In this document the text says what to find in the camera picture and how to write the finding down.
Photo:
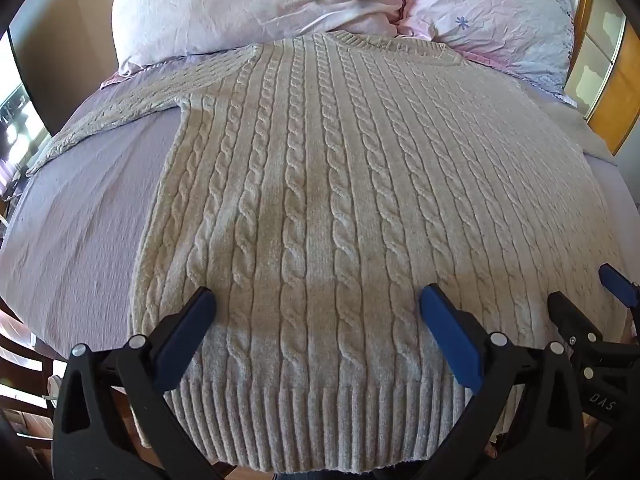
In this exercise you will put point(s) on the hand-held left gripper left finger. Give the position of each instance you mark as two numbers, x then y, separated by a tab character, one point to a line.
184	342

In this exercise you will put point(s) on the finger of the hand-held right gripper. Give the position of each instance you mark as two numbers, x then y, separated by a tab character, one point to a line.
567	317
614	281

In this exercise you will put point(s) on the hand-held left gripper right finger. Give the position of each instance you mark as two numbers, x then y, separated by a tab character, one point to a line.
451	342

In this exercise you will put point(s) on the wooden chair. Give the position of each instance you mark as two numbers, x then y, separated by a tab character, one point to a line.
25	360

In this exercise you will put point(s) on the lavender bed sheet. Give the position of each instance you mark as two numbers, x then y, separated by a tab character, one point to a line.
75	220

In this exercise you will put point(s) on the wooden headboard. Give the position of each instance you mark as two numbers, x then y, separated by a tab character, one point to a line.
612	95

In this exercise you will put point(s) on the window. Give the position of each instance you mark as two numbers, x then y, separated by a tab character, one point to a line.
15	125

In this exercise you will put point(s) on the pink floral pillow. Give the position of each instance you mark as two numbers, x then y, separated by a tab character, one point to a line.
490	15

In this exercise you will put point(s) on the white floral pillow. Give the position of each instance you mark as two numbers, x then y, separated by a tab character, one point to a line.
240	5

